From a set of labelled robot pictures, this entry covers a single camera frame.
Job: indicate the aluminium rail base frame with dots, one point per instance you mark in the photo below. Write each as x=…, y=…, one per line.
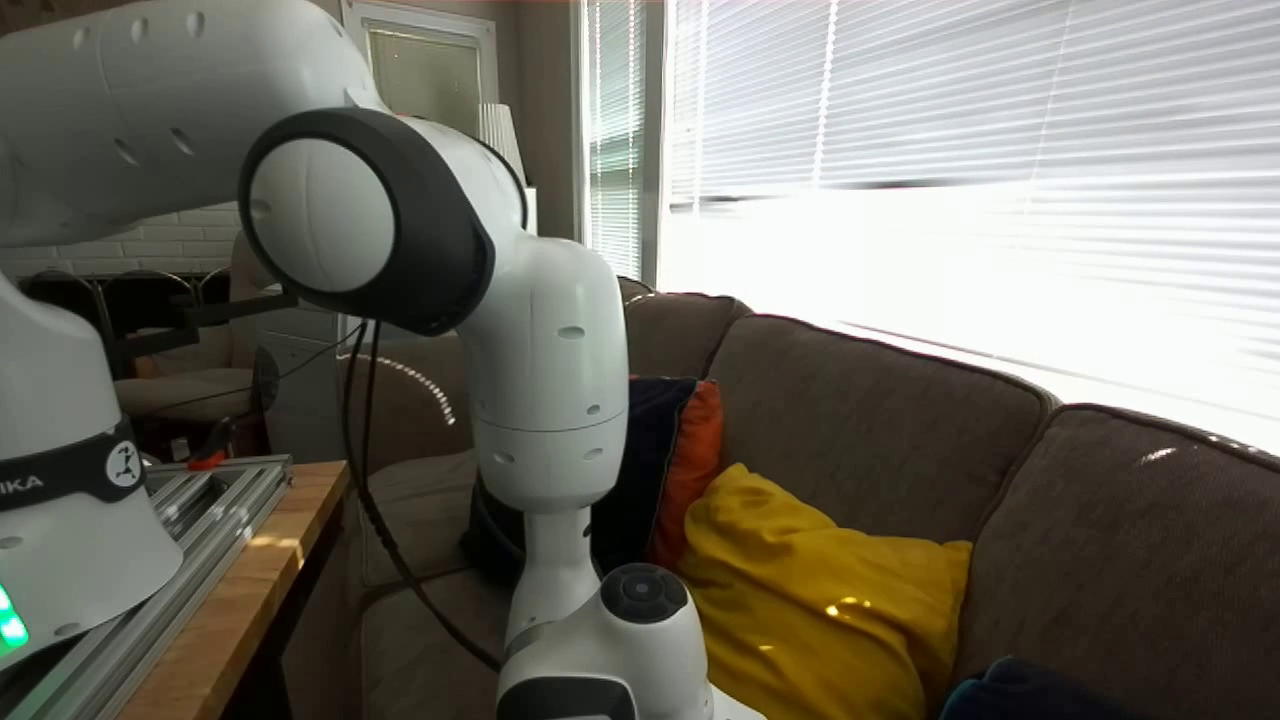
x=162, y=586

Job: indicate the small dark blue pillow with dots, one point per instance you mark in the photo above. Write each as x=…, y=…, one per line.
x=1026, y=693

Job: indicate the grey-brown fabric sofa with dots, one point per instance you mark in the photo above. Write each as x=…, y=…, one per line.
x=866, y=425

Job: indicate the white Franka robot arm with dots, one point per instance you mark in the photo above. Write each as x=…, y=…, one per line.
x=544, y=373

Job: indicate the grey box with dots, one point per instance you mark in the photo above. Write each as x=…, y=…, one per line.
x=306, y=402

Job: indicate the white window blinds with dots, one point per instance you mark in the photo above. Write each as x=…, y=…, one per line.
x=1012, y=185

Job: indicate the orange pillow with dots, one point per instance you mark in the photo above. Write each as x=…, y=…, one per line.
x=694, y=464

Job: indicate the beige armchair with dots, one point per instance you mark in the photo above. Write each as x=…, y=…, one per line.
x=203, y=386

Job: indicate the wooden table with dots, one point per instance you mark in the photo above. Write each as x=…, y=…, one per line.
x=243, y=603

